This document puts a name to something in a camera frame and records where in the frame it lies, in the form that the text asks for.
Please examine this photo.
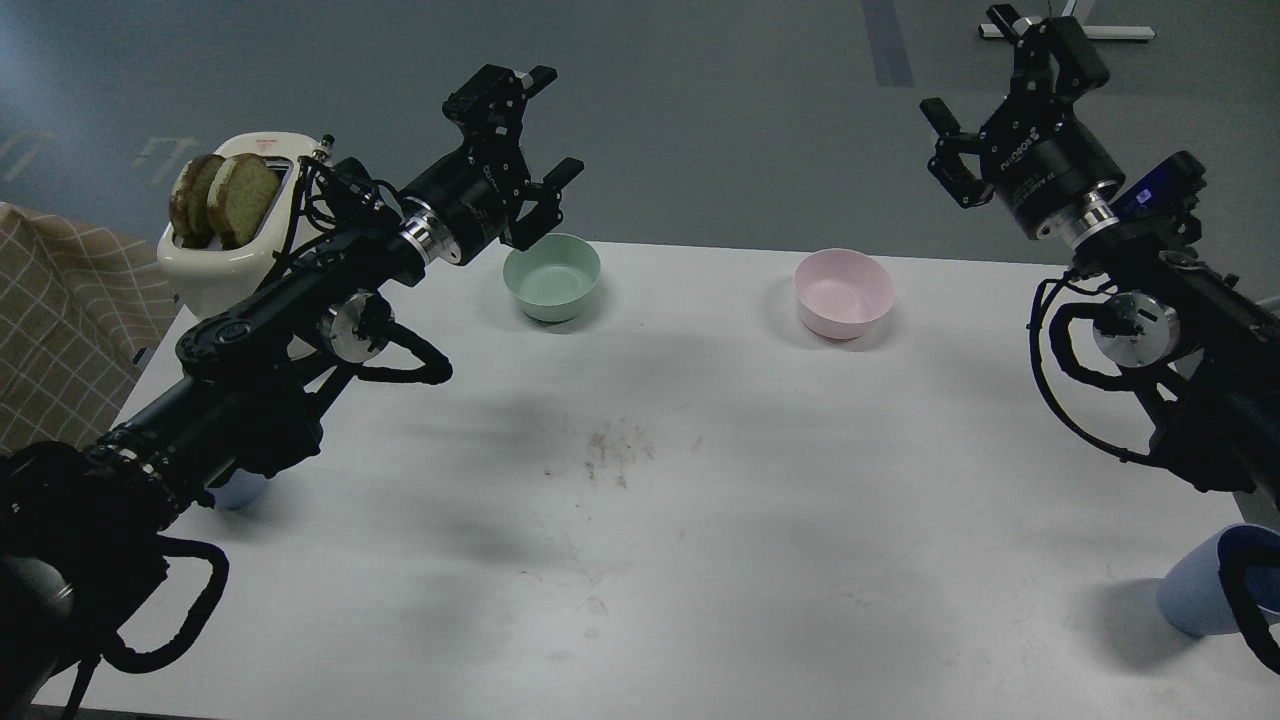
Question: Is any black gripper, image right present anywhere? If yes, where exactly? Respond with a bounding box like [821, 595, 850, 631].
[920, 4, 1124, 241]

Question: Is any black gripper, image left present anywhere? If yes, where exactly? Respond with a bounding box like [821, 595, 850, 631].
[399, 67, 585, 266]

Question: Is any light blue cup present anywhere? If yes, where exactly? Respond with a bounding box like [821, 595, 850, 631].
[1157, 523, 1279, 635]
[210, 469, 269, 511]

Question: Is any white desk base bar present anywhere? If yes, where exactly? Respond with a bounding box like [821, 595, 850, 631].
[978, 23, 1157, 44]

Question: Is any mint green bowl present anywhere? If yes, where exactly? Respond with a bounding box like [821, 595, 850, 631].
[502, 233, 602, 324]

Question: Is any pink bowl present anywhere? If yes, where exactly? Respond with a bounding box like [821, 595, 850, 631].
[792, 249, 897, 341]

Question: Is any toast slice right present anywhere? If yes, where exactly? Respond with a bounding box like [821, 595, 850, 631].
[207, 152, 282, 250]

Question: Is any toast slice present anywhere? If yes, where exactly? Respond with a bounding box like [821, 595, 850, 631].
[207, 152, 282, 250]
[169, 154, 225, 249]

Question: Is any toast slice left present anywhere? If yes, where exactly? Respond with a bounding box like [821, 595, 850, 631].
[169, 154, 225, 249]

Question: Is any cream white toaster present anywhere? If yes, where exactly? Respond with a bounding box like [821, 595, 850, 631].
[157, 131, 326, 319]

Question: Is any beige checkered cloth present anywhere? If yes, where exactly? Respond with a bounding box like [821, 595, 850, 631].
[1, 202, 177, 454]

